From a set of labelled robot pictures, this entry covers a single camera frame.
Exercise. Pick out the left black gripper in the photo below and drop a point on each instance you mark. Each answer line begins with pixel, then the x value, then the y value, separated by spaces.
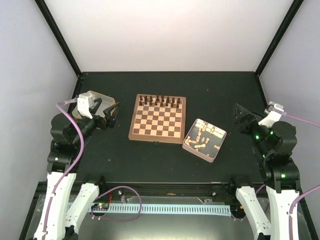
pixel 103 123

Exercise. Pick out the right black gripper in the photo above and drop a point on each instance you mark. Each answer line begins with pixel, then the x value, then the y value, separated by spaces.
pixel 245 112

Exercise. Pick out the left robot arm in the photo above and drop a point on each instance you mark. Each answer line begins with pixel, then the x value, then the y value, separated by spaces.
pixel 70 130

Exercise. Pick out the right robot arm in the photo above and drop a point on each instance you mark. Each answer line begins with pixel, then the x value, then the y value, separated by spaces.
pixel 273 143

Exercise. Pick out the pink tin with pieces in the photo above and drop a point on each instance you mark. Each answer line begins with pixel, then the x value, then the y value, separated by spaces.
pixel 204 140

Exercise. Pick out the wooden chess board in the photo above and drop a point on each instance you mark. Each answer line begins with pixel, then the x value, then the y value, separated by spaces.
pixel 158 124

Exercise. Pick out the dark chess pieces row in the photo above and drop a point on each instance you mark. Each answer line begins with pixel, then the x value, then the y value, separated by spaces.
pixel 147 101

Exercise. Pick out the small circuit board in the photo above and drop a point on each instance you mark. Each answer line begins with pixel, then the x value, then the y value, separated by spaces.
pixel 101 206

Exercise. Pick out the gold metal tin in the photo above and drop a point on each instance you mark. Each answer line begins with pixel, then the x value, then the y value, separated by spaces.
pixel 107 101

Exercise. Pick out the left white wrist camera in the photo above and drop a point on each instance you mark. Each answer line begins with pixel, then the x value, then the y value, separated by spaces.
pixel 84 102

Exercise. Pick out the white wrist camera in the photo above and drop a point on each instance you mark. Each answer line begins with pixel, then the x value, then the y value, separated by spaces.
pixel 84 102
pixel 273 112

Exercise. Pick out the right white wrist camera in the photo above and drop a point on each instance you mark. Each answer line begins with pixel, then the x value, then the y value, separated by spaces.
pixel 273 112

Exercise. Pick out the black mounting rail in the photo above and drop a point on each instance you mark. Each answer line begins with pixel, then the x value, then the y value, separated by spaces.
pixel 170 189

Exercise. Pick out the light blue cable duct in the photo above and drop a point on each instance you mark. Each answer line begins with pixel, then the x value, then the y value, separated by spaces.
pixel 167 209

